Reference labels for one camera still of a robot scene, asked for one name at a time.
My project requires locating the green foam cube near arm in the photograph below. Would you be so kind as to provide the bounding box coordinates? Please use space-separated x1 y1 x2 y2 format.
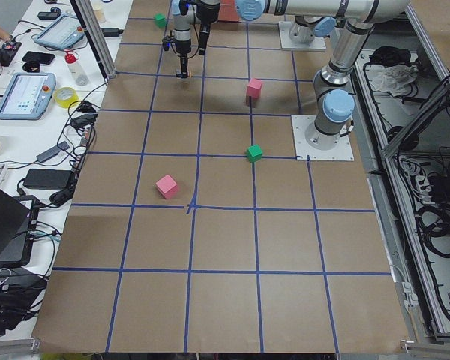
246 144 263 164

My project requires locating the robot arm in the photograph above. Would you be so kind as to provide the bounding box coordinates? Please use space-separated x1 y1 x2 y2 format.
162 0 409 86
305 19 374 150

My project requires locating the yellow tape roll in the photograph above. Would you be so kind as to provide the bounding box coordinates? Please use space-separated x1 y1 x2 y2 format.
53 87 80 109

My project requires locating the aluminium frame post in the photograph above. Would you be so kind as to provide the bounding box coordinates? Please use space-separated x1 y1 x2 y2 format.
70 0 116 80

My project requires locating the black laptop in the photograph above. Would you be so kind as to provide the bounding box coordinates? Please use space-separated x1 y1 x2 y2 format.
0 189 38 269

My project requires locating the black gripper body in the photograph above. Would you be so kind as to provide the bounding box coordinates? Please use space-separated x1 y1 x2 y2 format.
162 31 191 68

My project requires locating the pink foam cube centre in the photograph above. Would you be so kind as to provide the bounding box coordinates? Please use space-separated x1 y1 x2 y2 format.
246 78 263 104

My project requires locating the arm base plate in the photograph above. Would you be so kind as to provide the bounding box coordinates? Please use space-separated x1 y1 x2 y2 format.
291 115 354 161
278 21 326 53

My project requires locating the black power adapter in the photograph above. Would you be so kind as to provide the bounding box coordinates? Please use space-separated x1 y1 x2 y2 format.
23 169 72 191

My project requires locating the pink foam cube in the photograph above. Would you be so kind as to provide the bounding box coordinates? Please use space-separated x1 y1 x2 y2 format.
155 174 179 200
246 78 263 104

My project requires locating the pink foam cube far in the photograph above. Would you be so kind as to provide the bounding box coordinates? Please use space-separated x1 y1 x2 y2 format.
155 174 179 200

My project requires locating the green foam cube near bin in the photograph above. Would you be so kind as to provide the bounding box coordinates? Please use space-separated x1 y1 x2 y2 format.
153 13 167 29

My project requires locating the teach pendant far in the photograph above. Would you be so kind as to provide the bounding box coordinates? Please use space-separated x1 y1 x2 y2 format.
33 14 85 50

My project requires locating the teach pendant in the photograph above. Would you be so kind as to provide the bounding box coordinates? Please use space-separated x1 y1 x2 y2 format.
33 14 85 50
0 72 56 121

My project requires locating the teach pendant near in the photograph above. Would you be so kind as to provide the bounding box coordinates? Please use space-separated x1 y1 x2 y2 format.
0 72 56 121

